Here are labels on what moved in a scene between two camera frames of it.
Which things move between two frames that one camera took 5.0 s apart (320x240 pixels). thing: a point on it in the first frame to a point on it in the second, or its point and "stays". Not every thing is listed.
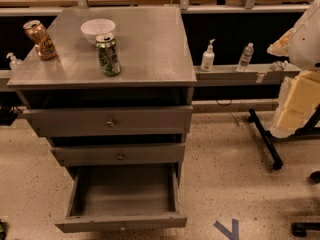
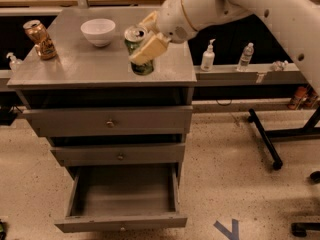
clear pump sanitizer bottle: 16,64 stays
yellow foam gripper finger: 298,103 to 151,22
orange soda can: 41,40 stays
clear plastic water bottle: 246,57 stays
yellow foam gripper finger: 281,46 to 156,46
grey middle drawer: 167,153 stays
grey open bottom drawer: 109,197 stays
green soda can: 108,56 to 133,38
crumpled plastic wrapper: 279,65 stays
